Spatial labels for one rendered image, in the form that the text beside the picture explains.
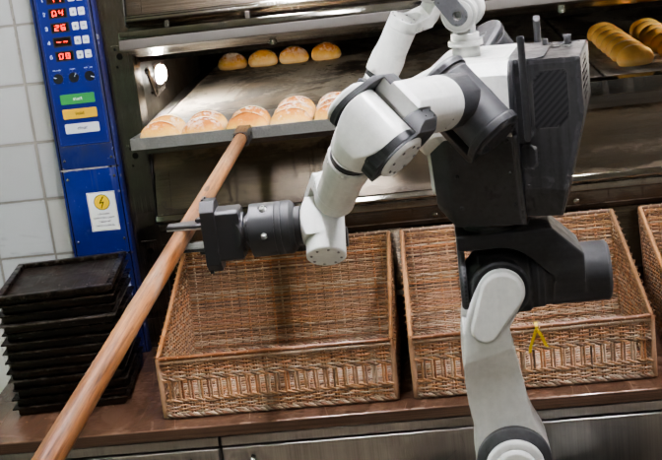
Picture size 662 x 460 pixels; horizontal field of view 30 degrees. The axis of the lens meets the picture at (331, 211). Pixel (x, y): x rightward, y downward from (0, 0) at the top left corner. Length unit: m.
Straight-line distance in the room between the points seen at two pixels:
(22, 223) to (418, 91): 1.76
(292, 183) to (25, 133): 0.71
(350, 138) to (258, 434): 1.21
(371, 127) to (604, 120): 1.52
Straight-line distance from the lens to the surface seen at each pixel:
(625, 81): 3.20
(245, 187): 3.23
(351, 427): 2.84
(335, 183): 1.85
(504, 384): 2.39
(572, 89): 2.16
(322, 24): 2.99
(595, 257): 2.33
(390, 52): 2.57
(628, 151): 3.23
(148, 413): 2.99
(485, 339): 2.31
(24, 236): 3.39
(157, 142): 2.94
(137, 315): 1.68
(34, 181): 3.34
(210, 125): 2.93
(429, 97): 1.85
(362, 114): 1.79
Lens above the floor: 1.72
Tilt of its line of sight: 15 degrees down
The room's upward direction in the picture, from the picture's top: 7 degrees counter-clockwise
